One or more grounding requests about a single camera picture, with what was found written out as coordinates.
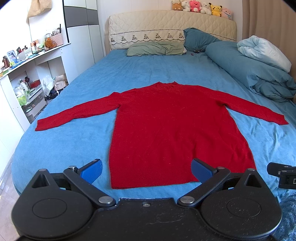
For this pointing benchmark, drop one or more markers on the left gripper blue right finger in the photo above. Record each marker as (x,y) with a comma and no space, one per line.
(210,178)

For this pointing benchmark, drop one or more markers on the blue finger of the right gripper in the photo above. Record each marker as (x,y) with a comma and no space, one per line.
(285,173)

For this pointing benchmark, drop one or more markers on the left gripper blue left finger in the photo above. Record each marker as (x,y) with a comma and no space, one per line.
(81,180)

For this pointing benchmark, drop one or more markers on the red knit sweater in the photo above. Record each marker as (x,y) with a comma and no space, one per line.
(161,128)

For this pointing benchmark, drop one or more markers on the blue bed sheet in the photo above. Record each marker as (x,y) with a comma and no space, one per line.
(85,139)

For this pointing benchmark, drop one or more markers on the teal folded duvet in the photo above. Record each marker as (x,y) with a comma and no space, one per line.
(256,76)

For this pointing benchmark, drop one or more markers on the paper bag under shelf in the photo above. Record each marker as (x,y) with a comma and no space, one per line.
(60,82)

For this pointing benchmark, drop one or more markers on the red box on shelf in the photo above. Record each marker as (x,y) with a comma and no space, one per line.
(35,83)

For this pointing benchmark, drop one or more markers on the light blue folded blanket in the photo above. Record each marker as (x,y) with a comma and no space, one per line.
(264,51)

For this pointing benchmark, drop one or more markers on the white grey wardrobe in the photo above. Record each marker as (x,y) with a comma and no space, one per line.
(83,29)

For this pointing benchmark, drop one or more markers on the orange teddy on shelf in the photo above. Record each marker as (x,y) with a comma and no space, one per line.
(50,43)

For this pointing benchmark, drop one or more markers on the teal pillow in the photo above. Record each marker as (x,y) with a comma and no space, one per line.
(197,40)

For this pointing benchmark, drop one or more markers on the pink storage basket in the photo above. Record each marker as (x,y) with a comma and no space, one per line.
(57,39)

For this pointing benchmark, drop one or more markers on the sage green pillow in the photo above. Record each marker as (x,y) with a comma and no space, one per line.
(156,48)

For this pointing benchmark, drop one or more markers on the beige curtain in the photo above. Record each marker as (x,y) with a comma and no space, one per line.
(274,21)

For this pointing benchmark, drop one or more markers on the cream quilted headboard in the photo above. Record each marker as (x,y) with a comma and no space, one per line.
(126,29)

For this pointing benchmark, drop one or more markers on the yellow pikachu plush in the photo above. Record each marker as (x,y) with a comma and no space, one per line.
(215,10)

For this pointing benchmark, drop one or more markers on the white bear plush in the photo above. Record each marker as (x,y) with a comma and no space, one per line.
(205,8)

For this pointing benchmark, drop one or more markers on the pink plush toy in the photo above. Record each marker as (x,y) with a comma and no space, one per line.
(195,6)

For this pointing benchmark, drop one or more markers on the white plush toy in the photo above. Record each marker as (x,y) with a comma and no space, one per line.
(185,5)

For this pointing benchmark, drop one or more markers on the brown bear plush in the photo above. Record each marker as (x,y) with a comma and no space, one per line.
(176,5)

